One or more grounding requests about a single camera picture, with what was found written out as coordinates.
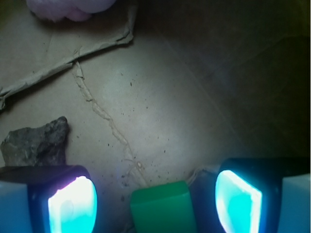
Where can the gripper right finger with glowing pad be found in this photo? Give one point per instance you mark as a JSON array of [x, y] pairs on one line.
[[264, 195]]

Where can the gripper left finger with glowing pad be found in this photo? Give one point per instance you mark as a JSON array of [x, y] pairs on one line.
[[47, 199]]

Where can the green rectangular block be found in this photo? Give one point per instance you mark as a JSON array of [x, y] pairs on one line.
[[165, 208]]

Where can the grey brown rock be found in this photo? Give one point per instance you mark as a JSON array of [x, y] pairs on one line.
[[41, 146]]

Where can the pink fluffy ball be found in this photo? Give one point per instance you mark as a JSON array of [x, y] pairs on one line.
[[74, 10]]

